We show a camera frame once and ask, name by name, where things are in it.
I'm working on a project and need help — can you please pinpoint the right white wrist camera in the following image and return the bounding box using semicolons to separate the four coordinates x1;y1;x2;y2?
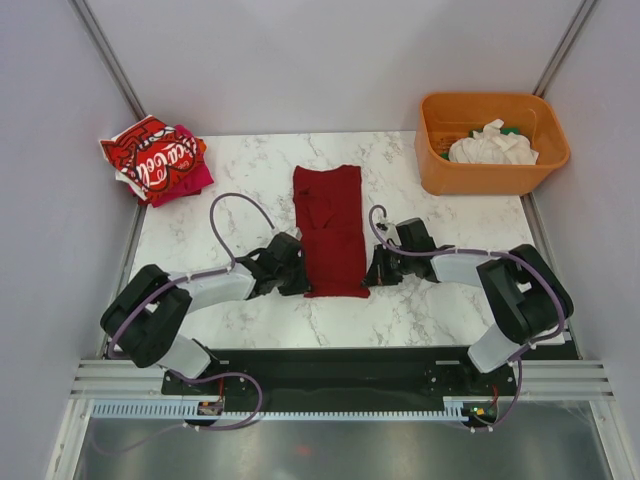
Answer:
376;220;402;247

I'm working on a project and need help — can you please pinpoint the aluminium corner post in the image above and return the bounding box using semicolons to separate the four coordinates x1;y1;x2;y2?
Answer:
532;0;601;98
68;0;147;120

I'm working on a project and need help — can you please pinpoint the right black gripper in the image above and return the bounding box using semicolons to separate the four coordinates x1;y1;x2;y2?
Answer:
362;244;414;288

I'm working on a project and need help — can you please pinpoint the green cloth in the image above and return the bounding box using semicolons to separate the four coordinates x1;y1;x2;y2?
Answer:
468;127;521;138

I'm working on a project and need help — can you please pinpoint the dark red t shirt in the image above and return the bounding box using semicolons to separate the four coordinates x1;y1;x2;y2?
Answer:
293;165;370;298

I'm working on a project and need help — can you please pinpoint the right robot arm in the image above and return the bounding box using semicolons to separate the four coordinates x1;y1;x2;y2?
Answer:
363;205;574;394

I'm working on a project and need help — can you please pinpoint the red coca cola t shirt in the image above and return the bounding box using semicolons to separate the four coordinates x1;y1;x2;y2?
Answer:
115;126;206;200

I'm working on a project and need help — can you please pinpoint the orange plastic bin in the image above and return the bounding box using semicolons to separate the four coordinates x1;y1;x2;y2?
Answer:
415;92;570;195

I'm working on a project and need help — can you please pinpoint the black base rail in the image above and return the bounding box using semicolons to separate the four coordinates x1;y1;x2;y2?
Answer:
162;347;516;412

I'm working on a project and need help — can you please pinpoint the pink folded t shirt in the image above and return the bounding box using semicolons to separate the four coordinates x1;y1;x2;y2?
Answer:
144;125;214;208

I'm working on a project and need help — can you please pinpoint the right aluminium corner post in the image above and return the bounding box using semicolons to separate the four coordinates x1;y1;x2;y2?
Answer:
532;0;601;98

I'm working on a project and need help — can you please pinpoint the red white patterned t shirt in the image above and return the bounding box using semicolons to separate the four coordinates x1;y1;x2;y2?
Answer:
99;115;166;171

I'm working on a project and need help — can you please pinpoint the left aluminium corner post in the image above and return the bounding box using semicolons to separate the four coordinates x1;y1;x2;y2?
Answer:
68;0;147;120

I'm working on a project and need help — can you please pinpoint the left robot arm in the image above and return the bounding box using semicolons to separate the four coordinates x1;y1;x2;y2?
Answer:
100;232;311;393

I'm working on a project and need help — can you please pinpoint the white slotted cable duct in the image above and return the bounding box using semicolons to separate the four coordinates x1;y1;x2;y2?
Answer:
91;397;472;422

